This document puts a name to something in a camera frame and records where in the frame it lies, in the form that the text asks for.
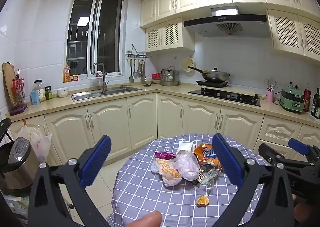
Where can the black folding chair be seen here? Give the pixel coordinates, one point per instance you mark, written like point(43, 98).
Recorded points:
point(5, 125)

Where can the white and orange plastic bag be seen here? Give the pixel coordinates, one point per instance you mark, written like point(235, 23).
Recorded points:
point(167, 170)

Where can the dark glass bottle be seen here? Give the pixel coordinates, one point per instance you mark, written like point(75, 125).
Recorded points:
point(315, 104)

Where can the steel steamer pot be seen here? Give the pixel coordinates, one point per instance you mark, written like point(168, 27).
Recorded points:
point(170, 77)

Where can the pink utensil holder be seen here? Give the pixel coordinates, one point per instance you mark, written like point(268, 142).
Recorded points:
point(270, 95)

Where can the orange snack bag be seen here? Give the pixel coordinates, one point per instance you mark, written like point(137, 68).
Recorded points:
point(206, 155)

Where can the cream round strainer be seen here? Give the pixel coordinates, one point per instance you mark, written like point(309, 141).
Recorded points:
point(188, 63)

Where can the steel spatula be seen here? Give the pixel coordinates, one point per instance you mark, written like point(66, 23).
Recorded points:
point(131, 75)

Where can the steel faucet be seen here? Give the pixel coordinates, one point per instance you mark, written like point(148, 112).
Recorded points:
point(102, 77)

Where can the clear plastic bag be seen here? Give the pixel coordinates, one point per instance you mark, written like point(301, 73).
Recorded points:
point(186, 164)

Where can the clear plastic jar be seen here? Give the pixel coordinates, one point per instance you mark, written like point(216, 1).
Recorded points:
point(39, 89)

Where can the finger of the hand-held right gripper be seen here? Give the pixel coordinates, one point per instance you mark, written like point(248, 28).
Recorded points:
point(266, 152)
point(297, 145)

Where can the steel skimmer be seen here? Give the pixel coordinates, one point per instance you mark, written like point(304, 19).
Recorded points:
point(143, 73)

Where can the silver foil wrapper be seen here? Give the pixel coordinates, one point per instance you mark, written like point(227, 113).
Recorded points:
point(207, 175)

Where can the red label sauce bottle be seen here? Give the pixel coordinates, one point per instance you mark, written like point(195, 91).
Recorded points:
point(307, 99)

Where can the person's right hand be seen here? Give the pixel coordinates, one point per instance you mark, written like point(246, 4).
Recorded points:
point(302, 213)

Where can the wall utensil rack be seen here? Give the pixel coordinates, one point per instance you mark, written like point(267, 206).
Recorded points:
point(137, 54)

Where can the blue carton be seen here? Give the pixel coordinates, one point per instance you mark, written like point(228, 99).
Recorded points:
point(35, 98)

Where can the steel rice cooker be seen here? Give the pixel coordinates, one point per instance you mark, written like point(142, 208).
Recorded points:
point(17, 162)

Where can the red knife rack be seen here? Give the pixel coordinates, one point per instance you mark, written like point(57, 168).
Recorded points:
point(18, 92)

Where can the red container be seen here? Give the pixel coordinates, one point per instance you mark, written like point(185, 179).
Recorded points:
point(156, 76)

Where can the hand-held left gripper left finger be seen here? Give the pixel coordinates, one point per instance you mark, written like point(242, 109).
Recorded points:
point(96, 162)

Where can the small orange snack piece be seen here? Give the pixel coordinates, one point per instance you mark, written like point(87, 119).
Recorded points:
point(202, 200)

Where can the cream base cabinets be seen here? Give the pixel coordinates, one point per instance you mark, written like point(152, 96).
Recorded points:
point(145, 117)

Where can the green jar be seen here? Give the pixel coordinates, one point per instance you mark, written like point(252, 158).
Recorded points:
point(48, 93)

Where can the person's left hand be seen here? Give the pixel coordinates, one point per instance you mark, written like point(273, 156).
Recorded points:
point(147, 220)

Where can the sliding window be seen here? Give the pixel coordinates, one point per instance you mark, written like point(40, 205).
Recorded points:
point(95, 37)

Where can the purple checkered tablecloth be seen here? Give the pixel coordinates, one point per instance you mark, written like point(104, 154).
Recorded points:
point(140, 179)

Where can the white paper packet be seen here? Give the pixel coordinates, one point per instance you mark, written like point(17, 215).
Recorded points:
point(185, 145)

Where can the small white bowl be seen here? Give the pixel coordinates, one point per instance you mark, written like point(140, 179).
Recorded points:
point(156, 81)

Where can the range hood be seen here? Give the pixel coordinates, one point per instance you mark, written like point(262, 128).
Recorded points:
point(225, 22)

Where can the hanging plastic bag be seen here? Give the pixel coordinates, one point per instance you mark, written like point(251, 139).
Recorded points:
point(37, 142)

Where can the black gas stove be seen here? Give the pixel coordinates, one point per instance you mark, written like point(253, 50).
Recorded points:
point(225, 97)

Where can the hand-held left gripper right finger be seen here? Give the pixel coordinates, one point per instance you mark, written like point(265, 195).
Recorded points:
point(227, 159)

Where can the wooden cutting board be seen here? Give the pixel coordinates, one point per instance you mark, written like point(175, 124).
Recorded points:
point(8, 79)

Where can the green electric cooker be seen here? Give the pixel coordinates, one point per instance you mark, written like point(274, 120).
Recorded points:
point(291, 100)

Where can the purple candy wrapper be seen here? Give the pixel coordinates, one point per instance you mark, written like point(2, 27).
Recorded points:
point(163, 154)

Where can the orange dish soap bottle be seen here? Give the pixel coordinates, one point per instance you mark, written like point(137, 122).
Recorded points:
point(66, 74)

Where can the steel ladle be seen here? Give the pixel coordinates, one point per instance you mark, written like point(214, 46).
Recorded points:
point(135, 68)

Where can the stack of white bowls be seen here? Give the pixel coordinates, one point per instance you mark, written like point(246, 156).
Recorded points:
point(62, 92)

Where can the steel sink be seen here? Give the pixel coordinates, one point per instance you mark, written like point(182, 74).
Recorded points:
point(105, 92)

